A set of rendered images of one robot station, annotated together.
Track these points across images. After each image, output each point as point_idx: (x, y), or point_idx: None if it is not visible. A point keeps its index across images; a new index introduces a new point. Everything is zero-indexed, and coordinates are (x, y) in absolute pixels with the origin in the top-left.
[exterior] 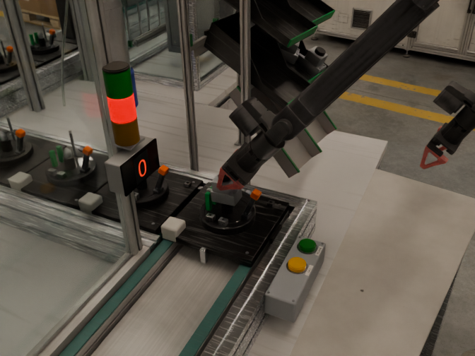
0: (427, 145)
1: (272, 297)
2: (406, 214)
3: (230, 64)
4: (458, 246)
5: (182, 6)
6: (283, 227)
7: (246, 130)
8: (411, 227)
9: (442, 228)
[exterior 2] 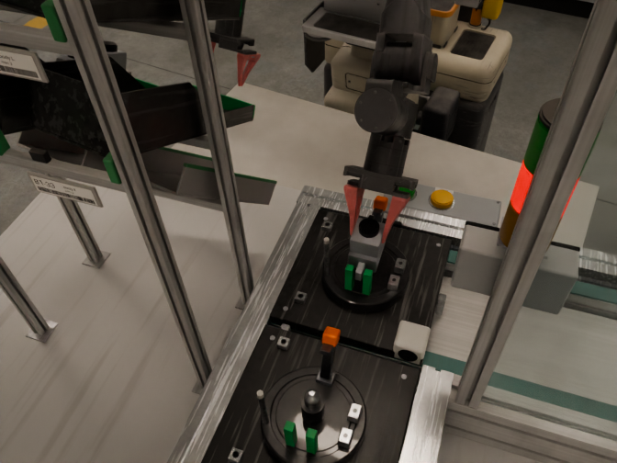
0: (246, 52)
1: (498, 220)
2: (265, 140)
3: (171, 138)
4: (319, 109)
5: (117, 93)
6: (367, 216)
7: (406, 118)
8: (291, 138)
9: (290, 117)
